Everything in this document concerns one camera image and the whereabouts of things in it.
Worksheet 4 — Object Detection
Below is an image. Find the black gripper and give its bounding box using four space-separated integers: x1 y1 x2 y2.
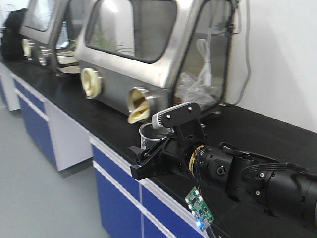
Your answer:
129 134 211 179

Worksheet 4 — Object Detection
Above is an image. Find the clear glass beaker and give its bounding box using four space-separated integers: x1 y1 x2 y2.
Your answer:
139 122 170 149

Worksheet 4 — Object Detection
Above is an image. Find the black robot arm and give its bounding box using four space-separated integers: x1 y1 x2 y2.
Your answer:
129 135 317 231

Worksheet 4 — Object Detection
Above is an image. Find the blue white lab cabinet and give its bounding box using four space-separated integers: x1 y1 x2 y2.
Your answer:
0 64 207 238

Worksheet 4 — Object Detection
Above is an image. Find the green circuit board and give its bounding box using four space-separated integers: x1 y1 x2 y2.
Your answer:
185 187 214 231

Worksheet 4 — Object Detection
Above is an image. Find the near steel glove box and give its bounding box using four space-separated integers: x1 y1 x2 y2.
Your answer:
75 0 240 124

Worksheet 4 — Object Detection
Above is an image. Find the steel glove box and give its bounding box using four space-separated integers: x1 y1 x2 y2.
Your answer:
75 0 240 124
20 0 86 72

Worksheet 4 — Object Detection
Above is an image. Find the far steel glove box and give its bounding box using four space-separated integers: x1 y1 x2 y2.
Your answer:
20 0 86 72

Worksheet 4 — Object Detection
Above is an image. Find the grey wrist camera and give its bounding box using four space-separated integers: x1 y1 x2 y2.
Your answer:
152 102 201 130

